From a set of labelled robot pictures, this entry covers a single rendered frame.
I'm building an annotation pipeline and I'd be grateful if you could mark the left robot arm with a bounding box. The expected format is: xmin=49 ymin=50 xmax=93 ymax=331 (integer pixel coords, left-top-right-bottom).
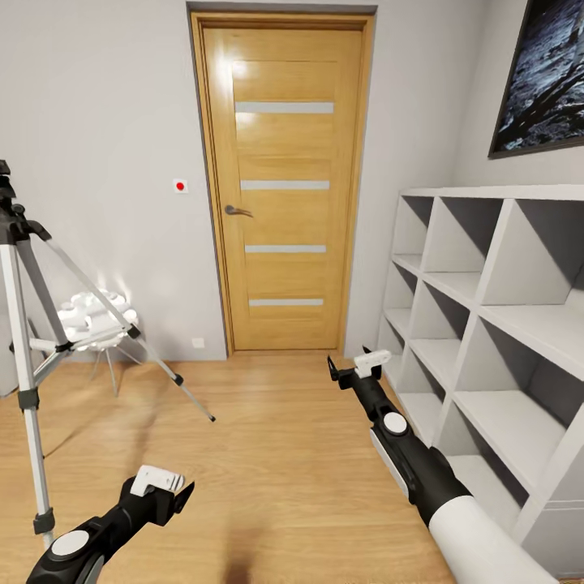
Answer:
xmin=26 ymin=465 xmax=195 ymax=584

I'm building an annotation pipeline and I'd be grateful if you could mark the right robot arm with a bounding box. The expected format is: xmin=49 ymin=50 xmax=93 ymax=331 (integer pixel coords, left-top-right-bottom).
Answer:
xmin=328 ymin=350 xmax=559 ymax=584

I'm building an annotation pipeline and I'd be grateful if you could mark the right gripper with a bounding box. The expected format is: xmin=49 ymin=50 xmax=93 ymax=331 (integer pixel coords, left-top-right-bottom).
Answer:
xmin=328 ymin=356 xmax=383 ymax=401

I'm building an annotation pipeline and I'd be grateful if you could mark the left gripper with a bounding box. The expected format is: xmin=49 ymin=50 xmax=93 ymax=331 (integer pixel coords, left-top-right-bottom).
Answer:
xmin=114 ymin=479 xmax=195 ymax=540

